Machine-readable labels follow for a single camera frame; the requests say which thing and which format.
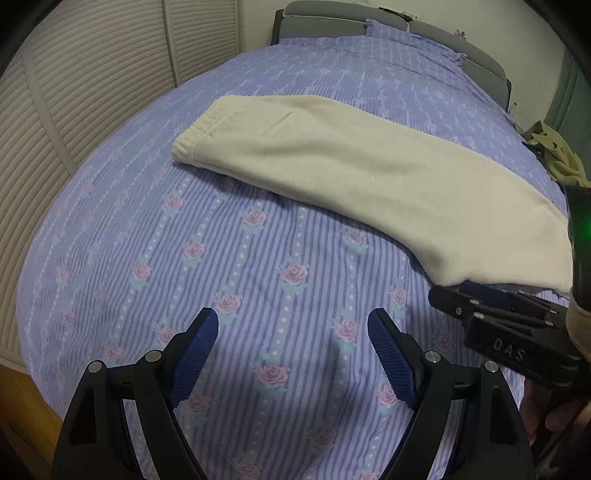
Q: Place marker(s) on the white louvered closet door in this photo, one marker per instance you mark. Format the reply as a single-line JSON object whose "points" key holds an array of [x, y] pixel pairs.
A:
{"points": [[203, 37], [69, 106]]}

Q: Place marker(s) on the grey bed headboard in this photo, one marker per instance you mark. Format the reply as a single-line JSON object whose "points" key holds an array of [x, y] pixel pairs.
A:
{"points": [[480, 64]]}

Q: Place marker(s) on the olive crumpled cloth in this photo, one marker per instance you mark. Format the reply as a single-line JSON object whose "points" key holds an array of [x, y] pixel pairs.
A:
{"points": [[558, 154]]}

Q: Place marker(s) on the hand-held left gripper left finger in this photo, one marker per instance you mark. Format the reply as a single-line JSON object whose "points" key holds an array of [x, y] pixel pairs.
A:
{"points": [[199, 344]]}

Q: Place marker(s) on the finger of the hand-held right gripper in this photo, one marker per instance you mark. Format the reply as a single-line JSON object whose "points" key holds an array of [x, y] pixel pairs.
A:
{"points": [[455, 302], [517, 300]]}

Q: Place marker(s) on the cream fleece pants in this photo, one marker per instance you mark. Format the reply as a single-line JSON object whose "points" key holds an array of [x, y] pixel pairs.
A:
{"points": [[369, 184]]}

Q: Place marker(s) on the small dark headboard item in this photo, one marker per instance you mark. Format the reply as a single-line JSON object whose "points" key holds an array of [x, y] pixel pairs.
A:
{"points": [[397, 12]]}

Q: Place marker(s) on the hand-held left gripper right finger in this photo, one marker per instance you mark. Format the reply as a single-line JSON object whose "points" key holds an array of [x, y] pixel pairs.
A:
{"points": [[387, 344]]}

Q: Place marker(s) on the purple floral pillow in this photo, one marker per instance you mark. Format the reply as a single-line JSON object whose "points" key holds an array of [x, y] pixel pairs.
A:
{"points": [[415, 44]]}

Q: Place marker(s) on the purple floral bed sheet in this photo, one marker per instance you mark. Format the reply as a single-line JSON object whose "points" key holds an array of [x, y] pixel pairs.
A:
{"points": [[207, 221]]}

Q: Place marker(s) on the person's right hand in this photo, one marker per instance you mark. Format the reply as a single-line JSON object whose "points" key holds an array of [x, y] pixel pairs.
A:
{"points": [[547, 410]]}

